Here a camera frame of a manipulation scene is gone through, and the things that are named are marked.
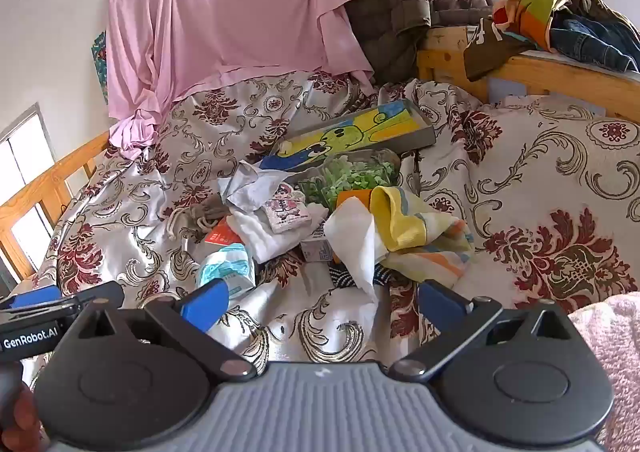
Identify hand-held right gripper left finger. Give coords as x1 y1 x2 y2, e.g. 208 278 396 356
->
74 278 257 382

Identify light blue tissue packet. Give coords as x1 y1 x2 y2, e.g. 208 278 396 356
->
196 243 257 301

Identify wall poster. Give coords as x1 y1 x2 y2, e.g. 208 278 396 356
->
91 30 110 105

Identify orange sponge cloth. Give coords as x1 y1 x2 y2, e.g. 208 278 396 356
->
336 189 373 211

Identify person's left hand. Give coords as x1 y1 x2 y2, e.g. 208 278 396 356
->
0 381 49 452

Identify cartoon print tissue packet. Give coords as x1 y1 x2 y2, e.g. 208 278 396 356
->
262 184 312 234

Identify blue jeans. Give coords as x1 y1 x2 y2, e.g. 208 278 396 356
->
550 12 640 73

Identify floral satin bedspread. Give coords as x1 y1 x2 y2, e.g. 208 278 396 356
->
30 69 640 373

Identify orange packet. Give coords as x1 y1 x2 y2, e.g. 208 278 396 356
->
204 218 242 253

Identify grey tray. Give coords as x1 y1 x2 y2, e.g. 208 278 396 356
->
260 98 437 173

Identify pink fluffy towel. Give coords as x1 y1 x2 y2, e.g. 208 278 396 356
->
567 292 640 452

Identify white paper napkin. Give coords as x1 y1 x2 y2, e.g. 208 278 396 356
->
324 197 388 303

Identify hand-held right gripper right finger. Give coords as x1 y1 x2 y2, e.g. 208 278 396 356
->
389 279 582 381

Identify brown printed garment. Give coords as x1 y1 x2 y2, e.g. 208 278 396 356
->
462 16 531 82

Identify dark striped sock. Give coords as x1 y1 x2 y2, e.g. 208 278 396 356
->
327 264 401 291

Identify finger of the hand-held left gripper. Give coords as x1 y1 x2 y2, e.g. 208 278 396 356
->
0 281 125 317
9 285 62 309

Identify window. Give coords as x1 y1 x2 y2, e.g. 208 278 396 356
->
0 104 57 280

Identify yellow striped towel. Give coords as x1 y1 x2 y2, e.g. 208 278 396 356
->
370 186 476 290

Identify grey cloth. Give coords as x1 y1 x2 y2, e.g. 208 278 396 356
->
219 161 287 213

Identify wooden bed side rail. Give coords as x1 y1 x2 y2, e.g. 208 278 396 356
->
0 129 112 283

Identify pink bed sheet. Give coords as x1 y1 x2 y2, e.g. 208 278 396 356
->
106 0 381 160

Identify small white blue carton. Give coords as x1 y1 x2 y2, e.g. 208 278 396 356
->
300 227 334 263

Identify bag of green pieces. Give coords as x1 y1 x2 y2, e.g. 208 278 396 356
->
297 152 403 213

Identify white fluffy towel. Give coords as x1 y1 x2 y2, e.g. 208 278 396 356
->
227 209 326 263

